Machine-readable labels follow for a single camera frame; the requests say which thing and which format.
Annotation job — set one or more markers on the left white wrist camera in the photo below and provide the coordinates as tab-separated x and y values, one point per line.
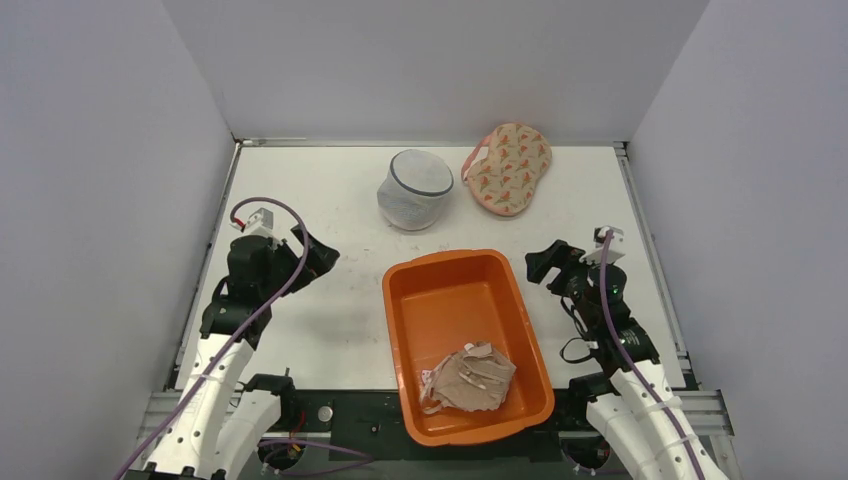
260	223

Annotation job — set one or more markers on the beige bra in tub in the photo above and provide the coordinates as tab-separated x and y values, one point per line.
475	378

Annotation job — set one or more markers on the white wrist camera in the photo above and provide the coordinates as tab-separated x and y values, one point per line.
260	223
608	245

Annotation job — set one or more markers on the white mesh laundry bag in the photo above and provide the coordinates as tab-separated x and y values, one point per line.
415	190

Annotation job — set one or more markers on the orange plastic tub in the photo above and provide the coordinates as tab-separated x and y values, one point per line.
437	304

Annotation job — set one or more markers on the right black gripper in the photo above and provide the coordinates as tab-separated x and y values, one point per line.
563	266

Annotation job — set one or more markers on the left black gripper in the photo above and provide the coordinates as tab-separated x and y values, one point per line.
319	259

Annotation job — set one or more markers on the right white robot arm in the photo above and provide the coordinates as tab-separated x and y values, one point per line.
630	402

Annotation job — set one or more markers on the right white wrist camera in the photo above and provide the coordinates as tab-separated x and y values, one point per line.
608	245

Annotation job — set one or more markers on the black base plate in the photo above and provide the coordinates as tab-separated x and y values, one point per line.
371	422

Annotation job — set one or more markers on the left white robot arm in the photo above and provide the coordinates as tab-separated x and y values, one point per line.
201	439

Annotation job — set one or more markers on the floral padded bra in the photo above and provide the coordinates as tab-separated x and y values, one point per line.
503	170

